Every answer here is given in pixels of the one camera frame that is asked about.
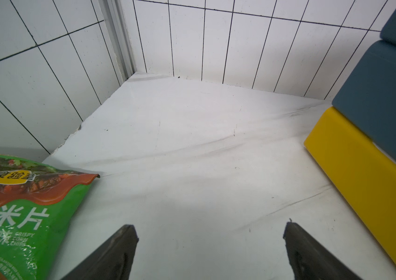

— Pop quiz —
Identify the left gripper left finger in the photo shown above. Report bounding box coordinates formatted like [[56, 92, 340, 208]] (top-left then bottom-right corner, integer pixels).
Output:
[[63, 225, 139, 280]]

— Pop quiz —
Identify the yellow box behind cabinet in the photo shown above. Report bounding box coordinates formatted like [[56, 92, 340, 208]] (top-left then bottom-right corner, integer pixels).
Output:
[[304, 107, 396, 264]]

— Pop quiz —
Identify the teal three-drawer cabinet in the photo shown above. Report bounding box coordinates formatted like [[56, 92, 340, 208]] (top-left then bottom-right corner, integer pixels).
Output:
[[332, 10, 396, 162]]

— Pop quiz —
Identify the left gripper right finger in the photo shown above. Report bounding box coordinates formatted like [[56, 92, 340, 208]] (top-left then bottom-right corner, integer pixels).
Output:
[[283, 221, 360, 280]]

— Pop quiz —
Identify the green snack bag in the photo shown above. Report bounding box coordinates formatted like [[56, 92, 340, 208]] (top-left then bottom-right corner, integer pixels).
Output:
[[0, 155, 97, 280]]

